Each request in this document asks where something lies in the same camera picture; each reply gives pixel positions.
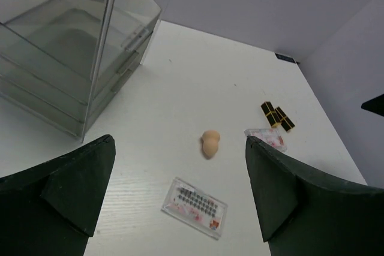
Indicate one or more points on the blue table label sticker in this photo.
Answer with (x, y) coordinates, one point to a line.
(285, 58)

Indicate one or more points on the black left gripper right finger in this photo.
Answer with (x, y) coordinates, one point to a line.
(305, 211)

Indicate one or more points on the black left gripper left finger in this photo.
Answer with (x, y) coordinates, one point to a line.
(53, 208)

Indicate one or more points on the pink clear eyelash box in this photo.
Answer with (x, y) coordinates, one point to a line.
(270, 136)

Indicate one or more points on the black gold lipstick right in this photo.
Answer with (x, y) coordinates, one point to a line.
(285, 121)

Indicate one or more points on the clear acrylic makeup organizer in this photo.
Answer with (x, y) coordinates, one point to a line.
(64, 60)

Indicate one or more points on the black gold lipstick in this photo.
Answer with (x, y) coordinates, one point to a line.
(285, 121)
(270, 114)

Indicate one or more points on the clear false eyelash case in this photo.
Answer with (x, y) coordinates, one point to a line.
(195, 208)

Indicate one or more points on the black gold lipstick left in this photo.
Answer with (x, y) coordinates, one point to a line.
(270, 114)

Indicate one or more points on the beige gourd makeup sponge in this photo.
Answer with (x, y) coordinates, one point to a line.
(210, 143)

